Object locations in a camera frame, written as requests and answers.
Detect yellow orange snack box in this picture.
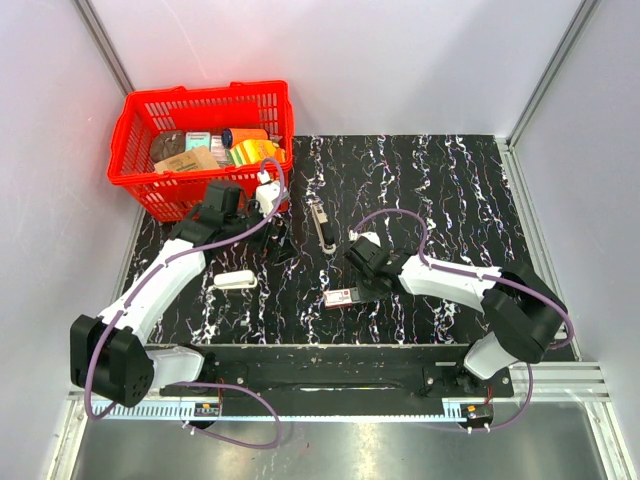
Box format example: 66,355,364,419
229,139,286,167

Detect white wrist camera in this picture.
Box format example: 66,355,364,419
255,172,281,217
348,230,381,247

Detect aluminium frame rail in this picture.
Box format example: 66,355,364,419
64,360,614,404

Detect brown cardboard box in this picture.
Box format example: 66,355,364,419
155,146,220,174

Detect teal white box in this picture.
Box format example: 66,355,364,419
185,131,211,151

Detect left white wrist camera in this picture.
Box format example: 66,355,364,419
255,172,281,217

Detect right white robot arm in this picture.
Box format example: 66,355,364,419
345,233,568,396

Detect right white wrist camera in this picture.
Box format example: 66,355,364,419
348,230,381,247

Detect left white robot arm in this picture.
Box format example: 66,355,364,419
70,177,288,407

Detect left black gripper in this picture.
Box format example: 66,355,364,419
225,196,299,265

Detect orange bottle blue cap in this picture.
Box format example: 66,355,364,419
221,128,270,149

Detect pink white small box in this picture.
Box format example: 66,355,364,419
210,135,229,165

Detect brown round cookie pack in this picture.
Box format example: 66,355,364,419
150,130,186,163

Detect red white staple box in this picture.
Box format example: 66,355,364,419
323,287,361,309

